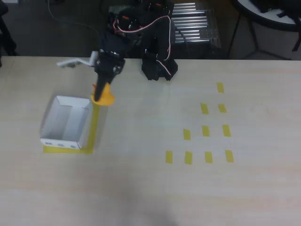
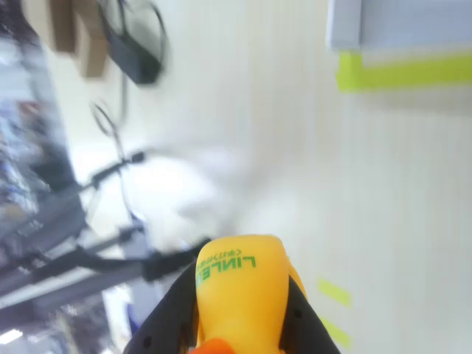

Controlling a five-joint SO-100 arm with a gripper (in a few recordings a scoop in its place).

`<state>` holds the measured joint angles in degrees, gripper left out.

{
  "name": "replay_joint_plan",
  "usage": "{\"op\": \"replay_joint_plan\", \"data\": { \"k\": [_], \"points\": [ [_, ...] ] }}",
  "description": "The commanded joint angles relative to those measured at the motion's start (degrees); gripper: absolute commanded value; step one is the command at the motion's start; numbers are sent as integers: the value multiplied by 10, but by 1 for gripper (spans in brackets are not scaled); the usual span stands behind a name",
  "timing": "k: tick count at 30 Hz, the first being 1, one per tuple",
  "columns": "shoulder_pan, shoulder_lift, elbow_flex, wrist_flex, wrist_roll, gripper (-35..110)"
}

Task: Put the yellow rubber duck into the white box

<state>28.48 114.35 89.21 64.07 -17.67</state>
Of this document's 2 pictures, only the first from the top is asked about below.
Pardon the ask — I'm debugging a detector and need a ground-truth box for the yellow rubber duck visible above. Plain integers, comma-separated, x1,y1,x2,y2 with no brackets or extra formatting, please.
90,82,116,106

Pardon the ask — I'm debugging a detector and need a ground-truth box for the white cardboard box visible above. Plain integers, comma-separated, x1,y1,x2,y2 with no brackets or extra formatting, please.
39,95,93,151

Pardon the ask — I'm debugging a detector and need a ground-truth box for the metal rack with rods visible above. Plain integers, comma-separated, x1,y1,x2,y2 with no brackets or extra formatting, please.
107,2,222,59

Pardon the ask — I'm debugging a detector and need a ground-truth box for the round white table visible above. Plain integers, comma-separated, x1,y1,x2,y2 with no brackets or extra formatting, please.
227,0,301,61

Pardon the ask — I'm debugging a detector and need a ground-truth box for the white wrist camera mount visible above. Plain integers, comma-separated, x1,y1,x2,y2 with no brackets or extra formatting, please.
56,51,98,69

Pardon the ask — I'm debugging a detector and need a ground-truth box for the thin floor cable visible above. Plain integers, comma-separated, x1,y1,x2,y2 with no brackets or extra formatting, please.
48,0,101,40

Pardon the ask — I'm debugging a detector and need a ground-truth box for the red white arm wire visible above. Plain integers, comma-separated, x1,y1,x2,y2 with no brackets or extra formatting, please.
112,15,174,80

